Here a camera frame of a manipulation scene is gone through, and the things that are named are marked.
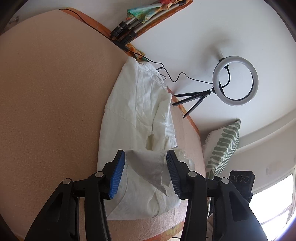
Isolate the orange floral bed sheet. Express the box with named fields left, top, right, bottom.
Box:
left=62, top=7, right=209, bottom=241

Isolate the white long-sleeve shirt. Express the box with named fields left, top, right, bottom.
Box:
left=96, top=56, right=194, bottom=220

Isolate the green striped white pillow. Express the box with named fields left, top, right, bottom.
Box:
left=203, top=119, right=241, bottom=180

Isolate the small black tripod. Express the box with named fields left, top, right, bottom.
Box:
left=173, top=89, right=212, bottom=118

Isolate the folded silver tripod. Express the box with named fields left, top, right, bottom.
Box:
left=110, top=1, right=190, bottom=45

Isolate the metal door stopper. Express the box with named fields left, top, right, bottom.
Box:
left=10, top=18, right=19, bottom=24

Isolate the ring light on stand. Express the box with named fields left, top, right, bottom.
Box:
left=210, top=55, right=260, bottom=108

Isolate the colourful scarf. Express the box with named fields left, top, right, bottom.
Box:
left=126, top=0, right=180, bottom=24

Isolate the pink bed blanket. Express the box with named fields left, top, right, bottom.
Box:
left=0, top=9, right=206, bottom=239

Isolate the black ring light cable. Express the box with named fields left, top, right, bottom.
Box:
left=59, top=9, right=232, bottom=88

